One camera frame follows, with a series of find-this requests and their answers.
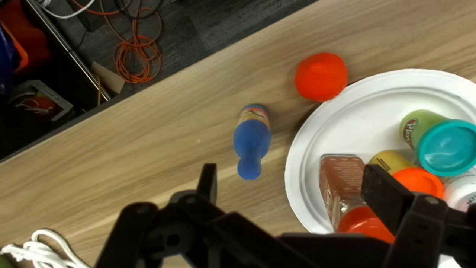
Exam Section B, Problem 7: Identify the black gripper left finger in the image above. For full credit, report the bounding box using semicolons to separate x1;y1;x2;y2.
197;162;221;205

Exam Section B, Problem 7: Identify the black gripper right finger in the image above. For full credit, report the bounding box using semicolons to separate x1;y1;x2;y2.
360;163;417;236

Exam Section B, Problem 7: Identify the orange lid yellow dough can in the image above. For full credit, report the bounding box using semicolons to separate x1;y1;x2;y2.
368;148;447;199

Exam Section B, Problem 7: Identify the orange lid spice jar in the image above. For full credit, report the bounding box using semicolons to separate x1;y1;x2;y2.
319;151;398;245

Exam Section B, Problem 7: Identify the small blue top bottle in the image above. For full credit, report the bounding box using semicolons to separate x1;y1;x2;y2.
233;102;274;181

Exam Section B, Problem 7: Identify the teal lid dough can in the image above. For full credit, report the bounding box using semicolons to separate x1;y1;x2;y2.
399;108;476;180

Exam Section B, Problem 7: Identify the white paper plate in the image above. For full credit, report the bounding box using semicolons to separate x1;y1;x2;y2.
283;66;476;235

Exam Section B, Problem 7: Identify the brown cardboard cone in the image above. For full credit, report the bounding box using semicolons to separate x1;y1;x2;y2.
90;59;127;95

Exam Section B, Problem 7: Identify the red print box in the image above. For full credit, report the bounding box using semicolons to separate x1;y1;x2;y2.
9;78;75;123

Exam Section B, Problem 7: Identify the orange floor cable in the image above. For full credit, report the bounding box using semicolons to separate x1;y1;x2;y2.
69;0;166;86

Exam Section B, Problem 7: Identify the white rope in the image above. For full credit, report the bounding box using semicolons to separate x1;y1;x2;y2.
0;227;91;268

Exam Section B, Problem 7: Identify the thin metal rail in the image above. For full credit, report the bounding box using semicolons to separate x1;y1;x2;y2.
26;0;114;104

